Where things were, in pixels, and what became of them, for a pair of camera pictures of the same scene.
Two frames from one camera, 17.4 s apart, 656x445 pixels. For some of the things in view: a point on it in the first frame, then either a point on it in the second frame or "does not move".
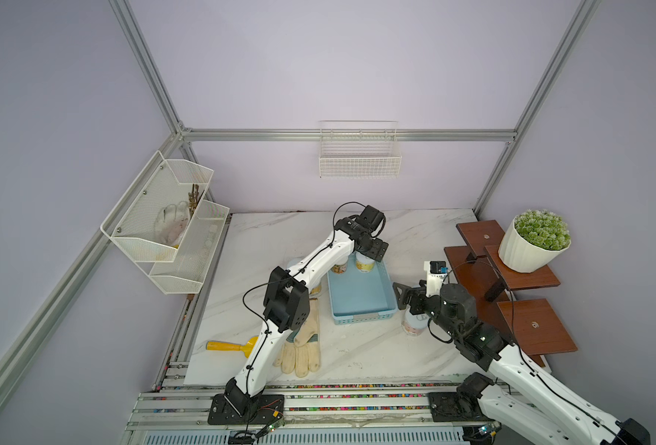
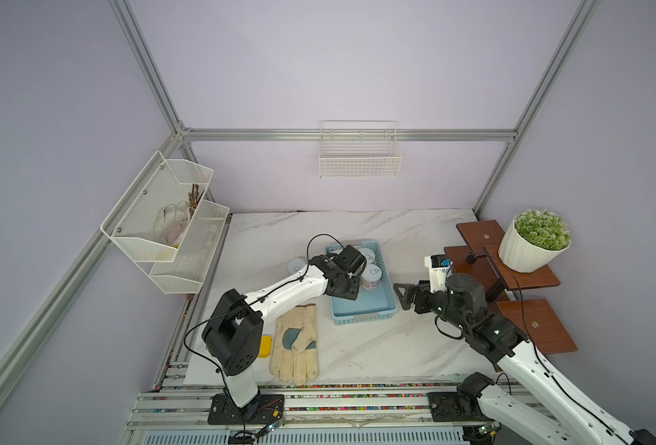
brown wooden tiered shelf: x=532 y=325 does not move
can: x=413 y=324 -> x=371 y=275
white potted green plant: x=534 y=240 does not move
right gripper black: x=419 y=294 does not move
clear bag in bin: x=171 y=222 does not move
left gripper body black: x=373 y=249 -> x=349 y=289
